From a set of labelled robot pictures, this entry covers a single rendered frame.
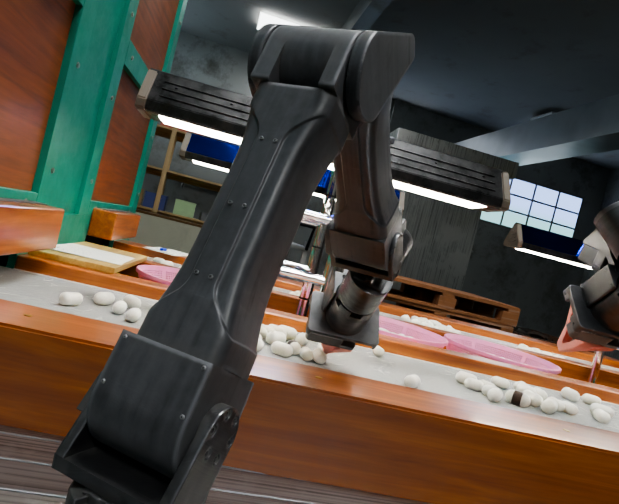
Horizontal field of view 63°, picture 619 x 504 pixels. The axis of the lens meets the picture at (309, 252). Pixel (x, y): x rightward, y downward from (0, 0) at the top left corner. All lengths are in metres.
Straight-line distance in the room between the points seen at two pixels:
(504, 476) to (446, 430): 0.09
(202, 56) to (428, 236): 6.39
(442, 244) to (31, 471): 5.39
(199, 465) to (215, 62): 10.29
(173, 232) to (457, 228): 3.24
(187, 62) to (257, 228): 10.22
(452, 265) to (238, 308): 5.51
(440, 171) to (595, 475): 0.48
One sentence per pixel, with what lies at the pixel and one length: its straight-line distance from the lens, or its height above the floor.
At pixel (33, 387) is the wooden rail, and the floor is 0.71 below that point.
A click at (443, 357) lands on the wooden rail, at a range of 1.04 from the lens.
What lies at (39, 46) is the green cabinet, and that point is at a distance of 0.95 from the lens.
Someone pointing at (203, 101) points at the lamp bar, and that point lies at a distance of 0.83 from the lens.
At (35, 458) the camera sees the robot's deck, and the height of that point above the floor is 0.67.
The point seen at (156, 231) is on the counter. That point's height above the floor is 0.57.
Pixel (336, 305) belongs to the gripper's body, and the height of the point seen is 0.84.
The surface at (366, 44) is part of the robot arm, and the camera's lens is 0.37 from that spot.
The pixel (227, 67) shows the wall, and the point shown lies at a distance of 10.50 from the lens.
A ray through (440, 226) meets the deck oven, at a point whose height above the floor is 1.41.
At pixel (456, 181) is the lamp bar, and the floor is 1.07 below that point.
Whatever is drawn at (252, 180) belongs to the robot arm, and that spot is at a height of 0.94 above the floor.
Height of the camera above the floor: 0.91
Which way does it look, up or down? 1 degrees down
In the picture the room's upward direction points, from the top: 14 degrees clockwise
